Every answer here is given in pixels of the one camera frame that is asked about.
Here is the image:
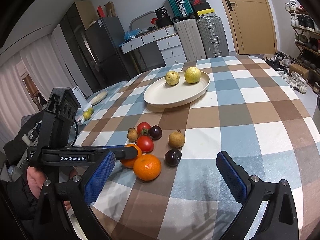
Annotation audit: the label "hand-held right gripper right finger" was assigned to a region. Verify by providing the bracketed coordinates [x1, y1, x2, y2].
[216, 151, 299, 240]

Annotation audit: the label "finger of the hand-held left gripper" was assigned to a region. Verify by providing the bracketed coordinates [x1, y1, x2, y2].
[100, 145, 138, 161]

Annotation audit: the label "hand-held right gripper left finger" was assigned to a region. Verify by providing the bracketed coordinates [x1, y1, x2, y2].
[34, 151, 116, 240]

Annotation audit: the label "orange mandarin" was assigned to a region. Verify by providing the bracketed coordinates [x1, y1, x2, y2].
[133, 154, 162, 182]
[120, 144, 143, 169]

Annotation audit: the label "small brown pear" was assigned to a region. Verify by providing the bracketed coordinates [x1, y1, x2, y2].
[168, 129, 186, 148]
[127, 128, 139, 142]

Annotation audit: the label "red tomato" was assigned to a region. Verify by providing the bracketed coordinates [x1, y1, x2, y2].
[136, 135, 154, 153]
[137, 122, 152, 137]

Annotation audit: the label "dark purple plum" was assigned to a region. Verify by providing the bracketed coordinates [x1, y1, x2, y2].
[149, 125, 163, 140]
[164, 149, 182, 167]

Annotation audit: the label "cream oval plate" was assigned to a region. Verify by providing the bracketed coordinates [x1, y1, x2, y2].
[143, 70, 211, 108]

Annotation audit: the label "person's left hand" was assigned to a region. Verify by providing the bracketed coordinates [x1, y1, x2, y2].
[26, 166, 78, 205]

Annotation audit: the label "white kettle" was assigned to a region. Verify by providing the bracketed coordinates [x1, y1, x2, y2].
[72, 87, 87, 108]

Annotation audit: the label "small cream plate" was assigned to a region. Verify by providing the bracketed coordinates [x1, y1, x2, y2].
[90, 91, 108, 106]

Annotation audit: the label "light blue tablecloth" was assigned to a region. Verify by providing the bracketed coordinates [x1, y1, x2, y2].
[75, 80, 129, 130]

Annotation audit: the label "white curtain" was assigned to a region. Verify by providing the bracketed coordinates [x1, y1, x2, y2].
[0, 24, 94, 143]

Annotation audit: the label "checkered tablecloth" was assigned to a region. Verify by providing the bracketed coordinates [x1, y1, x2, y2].
[72, 55, 320, 240]

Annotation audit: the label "spotted yellow guava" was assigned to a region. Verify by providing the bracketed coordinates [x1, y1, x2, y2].
[165, 71, 180, 86]

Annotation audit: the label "dark wardrobe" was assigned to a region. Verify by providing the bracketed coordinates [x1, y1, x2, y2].
[59, 2, 100, 93]

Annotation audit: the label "dark grey fridge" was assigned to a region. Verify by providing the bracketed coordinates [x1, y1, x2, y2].
[84, 17, 137, 80]

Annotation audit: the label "yellow lemon, right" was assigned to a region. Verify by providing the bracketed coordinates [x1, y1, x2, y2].
[184, 66, 201, 84]

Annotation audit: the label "white desk with drawers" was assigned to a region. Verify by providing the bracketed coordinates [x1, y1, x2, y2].
[119, 26, 187, 68]

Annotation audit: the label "white sneakers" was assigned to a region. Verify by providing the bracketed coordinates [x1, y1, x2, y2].
[285, 72, 307, 94]

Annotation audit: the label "blue plastic bag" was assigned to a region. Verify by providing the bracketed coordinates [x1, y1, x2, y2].
[124, 29, 143, 40]

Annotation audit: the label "pile of shoes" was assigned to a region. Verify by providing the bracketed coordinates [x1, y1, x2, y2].
[265, 51, 293, 75]

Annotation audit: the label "cardboard box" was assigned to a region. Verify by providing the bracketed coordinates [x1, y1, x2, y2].
[289, 64, 310, 80]

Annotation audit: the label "beige suitcase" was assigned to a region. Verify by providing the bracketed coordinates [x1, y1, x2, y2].
[174, 19, 207, 62]

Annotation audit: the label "brown cardboard piece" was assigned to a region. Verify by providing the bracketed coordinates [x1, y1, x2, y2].
[104, 2, 116, 17]

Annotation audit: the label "silver suitcase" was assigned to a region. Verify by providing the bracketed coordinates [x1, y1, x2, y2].
[197, 16, 229, 58]

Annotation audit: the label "small black box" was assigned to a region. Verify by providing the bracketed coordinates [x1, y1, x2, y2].
[154, 6, 168, 18]

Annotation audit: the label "wooden door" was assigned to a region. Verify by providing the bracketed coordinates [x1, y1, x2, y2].
[212, 0, 277, 55]

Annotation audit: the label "teal suitcase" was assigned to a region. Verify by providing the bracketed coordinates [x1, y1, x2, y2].
[162, 0, 194, 20]

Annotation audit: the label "wooden shoe rack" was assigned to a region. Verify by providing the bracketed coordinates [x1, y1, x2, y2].
[285, 0, 320, 80]

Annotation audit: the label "yellow black box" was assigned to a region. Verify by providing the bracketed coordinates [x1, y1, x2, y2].
[195, 8, 216, 18]

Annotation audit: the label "black red shoe box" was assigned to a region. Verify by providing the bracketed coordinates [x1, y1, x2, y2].
[187, 0, 208, 12]

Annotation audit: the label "black cable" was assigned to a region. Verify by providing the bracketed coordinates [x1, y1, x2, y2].
[67, 119, 78, 147]

